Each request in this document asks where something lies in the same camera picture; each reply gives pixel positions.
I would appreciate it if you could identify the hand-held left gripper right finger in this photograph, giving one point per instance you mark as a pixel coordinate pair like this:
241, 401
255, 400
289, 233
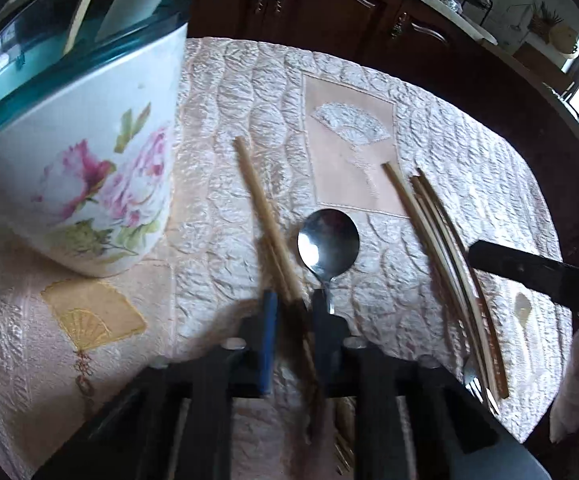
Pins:
327, 345

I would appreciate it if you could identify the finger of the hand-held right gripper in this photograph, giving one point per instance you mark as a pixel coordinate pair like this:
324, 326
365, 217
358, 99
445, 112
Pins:
524, 267

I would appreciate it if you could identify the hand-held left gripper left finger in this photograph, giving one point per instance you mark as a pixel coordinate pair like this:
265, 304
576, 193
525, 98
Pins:
269, 340

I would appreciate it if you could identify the metal spoon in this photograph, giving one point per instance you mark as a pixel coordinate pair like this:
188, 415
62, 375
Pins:
327, 240

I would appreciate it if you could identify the floral ceramic utensil holder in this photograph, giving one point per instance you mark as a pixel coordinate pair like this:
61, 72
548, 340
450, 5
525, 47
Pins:
69, 125

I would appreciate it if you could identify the metal fork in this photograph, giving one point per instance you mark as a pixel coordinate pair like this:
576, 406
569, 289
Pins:
474, 385

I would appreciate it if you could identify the quilted cream tablecloth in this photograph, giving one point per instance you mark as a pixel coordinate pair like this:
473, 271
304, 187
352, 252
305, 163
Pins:
219, 185

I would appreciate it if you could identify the wooden cutting board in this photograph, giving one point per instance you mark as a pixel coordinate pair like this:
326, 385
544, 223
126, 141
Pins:
539, 62

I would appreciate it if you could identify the round bamboo lid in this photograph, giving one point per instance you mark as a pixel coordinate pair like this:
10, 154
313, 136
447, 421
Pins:
564, 39

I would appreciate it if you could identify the speckled stone countertop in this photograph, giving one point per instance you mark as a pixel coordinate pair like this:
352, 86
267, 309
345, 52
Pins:
472, 26

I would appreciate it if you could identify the wall chopstick basket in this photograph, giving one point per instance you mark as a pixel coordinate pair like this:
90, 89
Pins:
542, 22

